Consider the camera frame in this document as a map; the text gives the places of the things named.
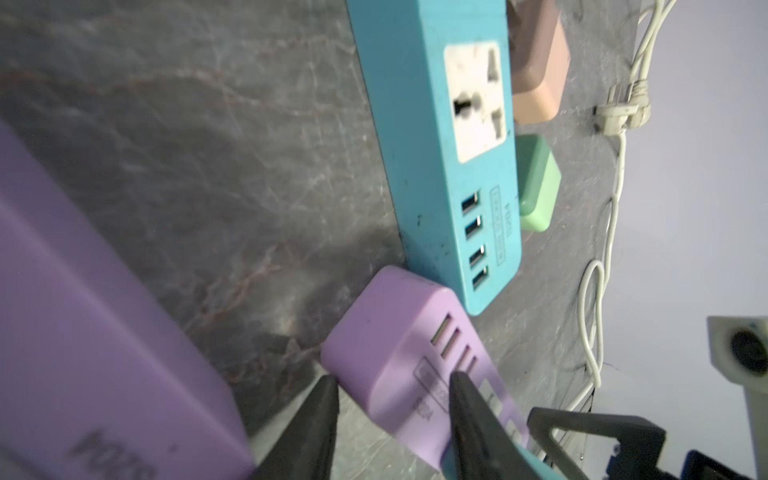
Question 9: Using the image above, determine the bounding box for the green adapter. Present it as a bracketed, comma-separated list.
[515, 134, 562, 232]

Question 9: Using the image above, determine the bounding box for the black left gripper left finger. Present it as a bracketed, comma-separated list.
[251, 375, 339, 480]

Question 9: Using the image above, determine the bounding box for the pink adapter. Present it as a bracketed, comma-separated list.
[507, 0, 570, 125]

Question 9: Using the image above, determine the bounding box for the purple power strip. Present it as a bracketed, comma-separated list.
[1, 127, 255, 479]
[321, 266, 560, 479]

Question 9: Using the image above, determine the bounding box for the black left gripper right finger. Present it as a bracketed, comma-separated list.
[449, 372, 528, 479]

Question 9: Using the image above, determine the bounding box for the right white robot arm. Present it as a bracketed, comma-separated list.
[528, 316, 767, 479]

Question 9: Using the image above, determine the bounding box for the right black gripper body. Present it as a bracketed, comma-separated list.
[528, 408, 750, 479]

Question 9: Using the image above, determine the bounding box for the long white cable right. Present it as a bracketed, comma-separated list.
[539, 0, 679, 463]

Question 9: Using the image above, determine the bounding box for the teal power strip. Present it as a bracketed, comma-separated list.
[347, 1, 522, 316]

